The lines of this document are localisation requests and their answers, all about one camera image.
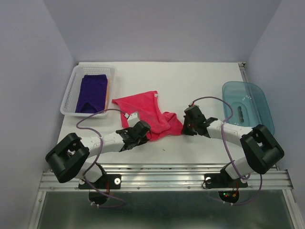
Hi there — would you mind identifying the pink towel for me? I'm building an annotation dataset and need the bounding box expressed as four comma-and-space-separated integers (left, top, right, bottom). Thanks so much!
112, 91, 183, 141

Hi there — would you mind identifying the orange polka dot towel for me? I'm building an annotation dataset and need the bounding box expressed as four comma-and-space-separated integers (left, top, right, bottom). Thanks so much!
104, 79, 110, 110

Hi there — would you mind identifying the purple towel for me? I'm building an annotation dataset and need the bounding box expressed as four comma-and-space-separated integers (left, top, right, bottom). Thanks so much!
75, 74, 107, 114

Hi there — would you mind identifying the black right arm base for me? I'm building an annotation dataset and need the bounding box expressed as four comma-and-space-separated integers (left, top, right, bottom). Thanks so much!
202, 169, 248, 205

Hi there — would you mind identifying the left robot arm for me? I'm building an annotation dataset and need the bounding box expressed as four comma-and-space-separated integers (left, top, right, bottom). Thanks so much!
45, 121, 151, 188

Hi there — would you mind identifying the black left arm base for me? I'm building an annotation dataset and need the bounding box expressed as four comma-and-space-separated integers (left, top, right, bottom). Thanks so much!
78, 168, 125, 208

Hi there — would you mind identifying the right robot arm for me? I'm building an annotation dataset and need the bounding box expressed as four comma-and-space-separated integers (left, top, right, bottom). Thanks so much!
182, 105, 285, 188

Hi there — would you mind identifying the blue plastic tub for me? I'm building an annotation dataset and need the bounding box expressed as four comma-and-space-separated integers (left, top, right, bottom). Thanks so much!
222, 81, 275, 134

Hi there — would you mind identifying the white plastic basket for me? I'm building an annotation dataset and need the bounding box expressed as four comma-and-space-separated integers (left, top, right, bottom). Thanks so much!
60, 62, 117, 117

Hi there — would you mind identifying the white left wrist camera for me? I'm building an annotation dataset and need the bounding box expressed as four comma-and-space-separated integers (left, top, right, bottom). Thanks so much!
124, 112, 140, 127

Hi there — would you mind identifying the aluminium mounting rail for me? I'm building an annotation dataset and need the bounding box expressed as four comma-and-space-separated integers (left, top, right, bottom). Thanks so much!
39, 163, 294, 191

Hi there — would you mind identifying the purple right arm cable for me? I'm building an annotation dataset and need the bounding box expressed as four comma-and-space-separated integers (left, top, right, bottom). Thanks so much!
190, 96, 263, 207

